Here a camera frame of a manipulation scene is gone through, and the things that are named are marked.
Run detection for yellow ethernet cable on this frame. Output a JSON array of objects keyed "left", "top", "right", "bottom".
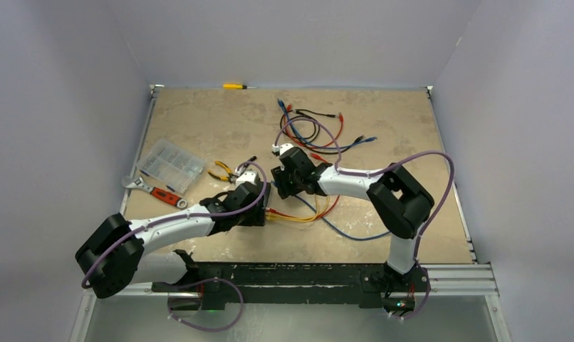
[{"left": 266, "top": 195, "right": 322, "bottom": 224}]

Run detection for red ethernet cable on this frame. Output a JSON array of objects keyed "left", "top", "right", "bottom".
[
  {"left": 283, "top": 103, "right": 345, "bottom": 150},
  {"left": 267, "top": 152, "right": 340, "bottom": 222}
]

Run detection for orange ethernet cable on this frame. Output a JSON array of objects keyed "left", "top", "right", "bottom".
[{"left": 266, "top": 195, "right": 330, "bottom": 223}]

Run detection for black network switch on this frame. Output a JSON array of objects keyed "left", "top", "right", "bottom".
[{"left": 243, "top": 196, "right": 268, "bottom": 227}]

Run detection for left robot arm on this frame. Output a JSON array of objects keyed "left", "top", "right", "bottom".
[{"left": 75, "top": 181, "right": 269, "bottom": 299}]

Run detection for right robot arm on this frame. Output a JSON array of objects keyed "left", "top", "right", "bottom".
[{"left": 271, "top": 143, "right": 434, "bottom": 290}]

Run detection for clear plastic parts box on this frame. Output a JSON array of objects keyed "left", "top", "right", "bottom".
[{"left": 136, "top": 139, "right": 205, "bottom": 194}]

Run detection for yellow screwdriver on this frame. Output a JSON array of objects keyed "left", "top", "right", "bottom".
[{"left": 222, "top": 83, "right": 256, "bottom": 90}]

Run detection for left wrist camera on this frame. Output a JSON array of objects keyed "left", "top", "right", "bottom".
[{"left": 234, "top": 170, "right": 260, "bottom": 187}]

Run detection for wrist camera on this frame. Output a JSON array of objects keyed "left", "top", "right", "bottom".
[
  {"left": 234, "top": 170, "right": 260, "bottom": 187},
  {"left": 271, "top": 143, "right": 294, "bottom": 157}
]

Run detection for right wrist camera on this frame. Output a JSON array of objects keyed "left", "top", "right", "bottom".
[{"left": 271, "top": 143, "right": 294, "bottom": 157}]

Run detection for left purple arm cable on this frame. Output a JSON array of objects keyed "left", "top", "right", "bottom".
[{"left": 81, "top": 161, "right": 268, "bottom": 333}]

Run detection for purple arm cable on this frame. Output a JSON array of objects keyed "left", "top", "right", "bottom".
[
  {"left": 273, "top": 117, "right": 456, "bottom": 322},
  {"left": 81, "top": 161, "right": 268, "bottom": 333}
]

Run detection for yellow handled pliers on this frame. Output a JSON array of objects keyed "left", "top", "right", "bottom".
[{"left": 208, "top": 156, "right": 259, "bottom": 184}]

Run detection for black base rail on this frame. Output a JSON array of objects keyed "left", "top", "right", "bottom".
[{"left": 152, "top": 261, "right": 431, "bottom": 312}]

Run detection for red handled adjustable wrench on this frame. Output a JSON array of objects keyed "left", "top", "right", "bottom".
[{"left": 121, "top": 176, "right": 188, "bottom": 209}]

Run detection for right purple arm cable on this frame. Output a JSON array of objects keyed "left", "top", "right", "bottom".
[{"left": 273, "top": 117, "right": 456, "bottom": 322}]

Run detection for aluminium table frame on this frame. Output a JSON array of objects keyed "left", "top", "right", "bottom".
[{"left": 70, "top": 85, "right": 512, "bottom": 342}]

